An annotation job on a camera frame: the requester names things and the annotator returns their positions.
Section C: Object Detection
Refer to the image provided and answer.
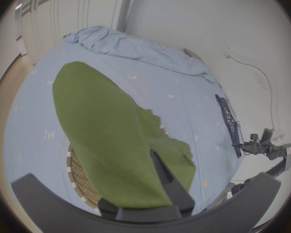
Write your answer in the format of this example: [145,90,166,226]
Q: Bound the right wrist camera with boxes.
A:
[250,128,274,143]

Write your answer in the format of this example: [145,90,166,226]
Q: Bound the dark blue T-shirt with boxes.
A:
[215,94,242,158]

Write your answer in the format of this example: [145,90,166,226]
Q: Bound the bed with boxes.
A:
[4,26,275,215]

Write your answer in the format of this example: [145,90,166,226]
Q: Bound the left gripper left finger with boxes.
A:
[98,198,120,217]

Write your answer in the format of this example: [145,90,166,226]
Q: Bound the grey bedside table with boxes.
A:
[183,48,205,64]

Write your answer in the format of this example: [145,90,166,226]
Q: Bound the green shorts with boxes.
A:
[52,61,197,209]

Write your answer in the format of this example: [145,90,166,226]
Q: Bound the round woven basket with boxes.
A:
[66,125,170,212]

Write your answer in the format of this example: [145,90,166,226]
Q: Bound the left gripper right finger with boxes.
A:
[150,149,195,213]

